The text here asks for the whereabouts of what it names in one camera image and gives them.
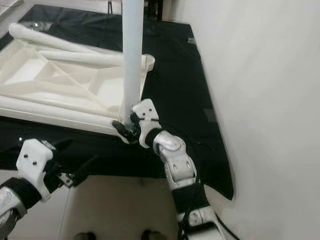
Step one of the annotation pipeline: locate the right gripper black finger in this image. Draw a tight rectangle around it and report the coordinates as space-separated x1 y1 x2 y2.
113 120 131 143

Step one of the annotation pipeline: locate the black tablecloth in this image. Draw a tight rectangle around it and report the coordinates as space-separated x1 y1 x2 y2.
0 5 235 201

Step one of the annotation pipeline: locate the clear tape patch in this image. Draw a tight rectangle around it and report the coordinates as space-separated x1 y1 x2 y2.
204 111 218 123

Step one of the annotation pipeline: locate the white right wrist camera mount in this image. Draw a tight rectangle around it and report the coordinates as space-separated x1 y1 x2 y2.
129 98 162 149

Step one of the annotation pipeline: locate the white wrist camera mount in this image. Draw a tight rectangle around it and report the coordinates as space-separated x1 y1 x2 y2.
16 138 57 202
129 98 162 149

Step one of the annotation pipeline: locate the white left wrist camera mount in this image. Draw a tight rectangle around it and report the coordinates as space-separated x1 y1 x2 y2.
16 138 57 202

